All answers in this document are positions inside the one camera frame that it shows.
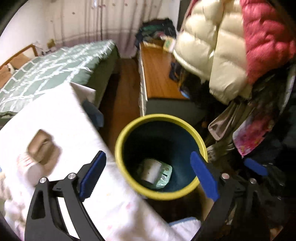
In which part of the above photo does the brown wrapper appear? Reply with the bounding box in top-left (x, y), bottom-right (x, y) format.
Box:
top-left (27, 130), bottom-right (60, 166)

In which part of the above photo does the yellow rimmed dark trash bin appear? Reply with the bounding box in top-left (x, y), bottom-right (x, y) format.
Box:
top-left (115, 114), bottom-right (208, 201)

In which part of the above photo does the pink floral scarf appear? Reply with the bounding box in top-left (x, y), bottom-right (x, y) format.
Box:
top-left (232, 111), bottom-right (274, 157)

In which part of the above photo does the beige bag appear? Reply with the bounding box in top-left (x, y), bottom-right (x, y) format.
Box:
top-left (208, 101), bottom-right (246, 141)

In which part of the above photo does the white floral bed sheet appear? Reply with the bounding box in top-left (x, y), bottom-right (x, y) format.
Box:
top-left (1, 83), bottom-right (201, 240)

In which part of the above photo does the wooden desk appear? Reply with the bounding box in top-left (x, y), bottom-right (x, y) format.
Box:
top-left (138, 43), bottom-right (190, 118)

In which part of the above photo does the green patterned quilt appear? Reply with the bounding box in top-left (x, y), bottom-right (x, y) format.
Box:
top-left (1, 40), bottom-right (119, 118)

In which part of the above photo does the cream puffer jacket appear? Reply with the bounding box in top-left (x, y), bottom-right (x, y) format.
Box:
top-left (173, 1), bottom-right (251, 104)

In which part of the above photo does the wooden headboard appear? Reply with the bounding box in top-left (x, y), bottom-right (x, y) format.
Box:
top-left (1, 44), bottom-right (39, 68)

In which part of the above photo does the red puffer jacket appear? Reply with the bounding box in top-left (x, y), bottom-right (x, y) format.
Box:
top-left (240, 1), bottom-right (295, 85)

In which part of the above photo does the striped curtain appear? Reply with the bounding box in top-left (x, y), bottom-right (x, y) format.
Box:
top-left (45, 0), bottom-right (180, 58)

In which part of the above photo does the pile of dark clothes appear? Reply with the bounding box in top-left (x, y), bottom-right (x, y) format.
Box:
top-left (134, 18), bottom-right (177, 47)

